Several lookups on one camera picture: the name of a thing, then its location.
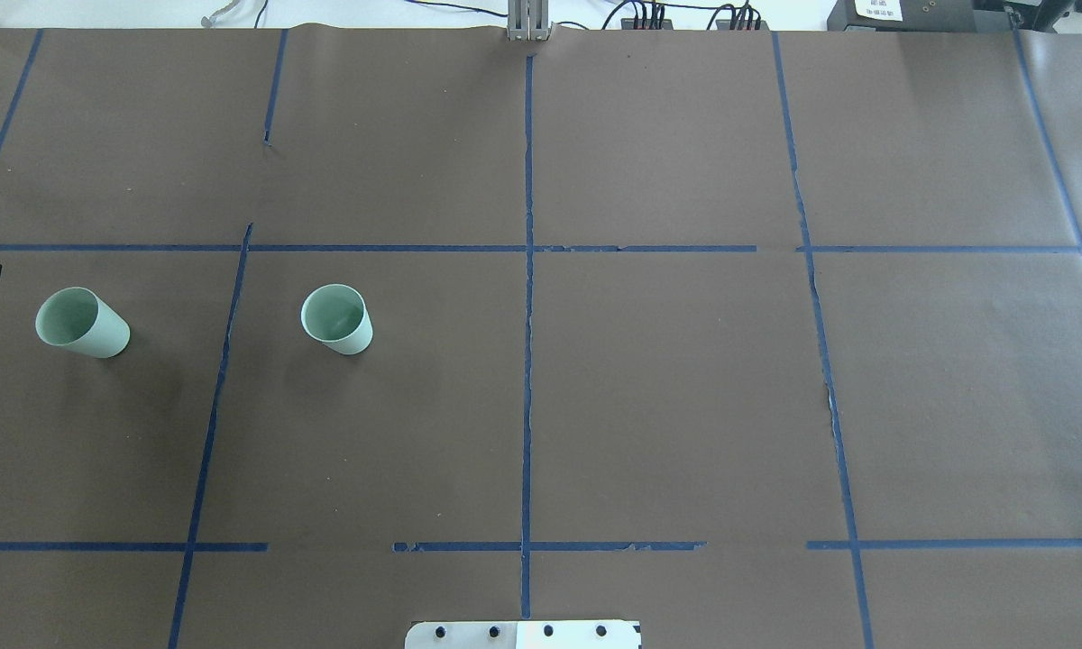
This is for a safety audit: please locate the mint cup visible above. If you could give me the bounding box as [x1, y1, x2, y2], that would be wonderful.
[34, 287, 132, 359]
[299, 284, 373, 356]

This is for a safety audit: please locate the brown paper table cover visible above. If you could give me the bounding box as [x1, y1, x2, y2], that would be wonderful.
[0, 24, 1082, 648]

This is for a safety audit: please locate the aluminium frame post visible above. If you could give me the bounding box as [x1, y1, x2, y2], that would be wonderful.
[507, 0, 553, 41]

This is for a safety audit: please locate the white pedestal column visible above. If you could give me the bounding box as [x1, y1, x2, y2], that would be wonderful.
[404, 619, 643, 648]

